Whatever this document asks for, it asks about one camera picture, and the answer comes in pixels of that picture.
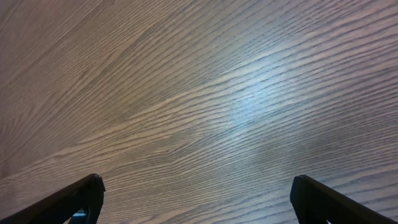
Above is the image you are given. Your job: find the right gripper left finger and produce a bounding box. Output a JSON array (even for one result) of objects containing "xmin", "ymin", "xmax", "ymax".
[{"xmin": 1, "ymin": 174, "xmax": 105, "ymax": 224}]

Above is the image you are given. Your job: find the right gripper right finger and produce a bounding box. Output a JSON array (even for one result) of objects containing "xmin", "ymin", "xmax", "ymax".
[{"xmin": 290, "ymin": 175, "xmax": 397, "ymax": 224}]

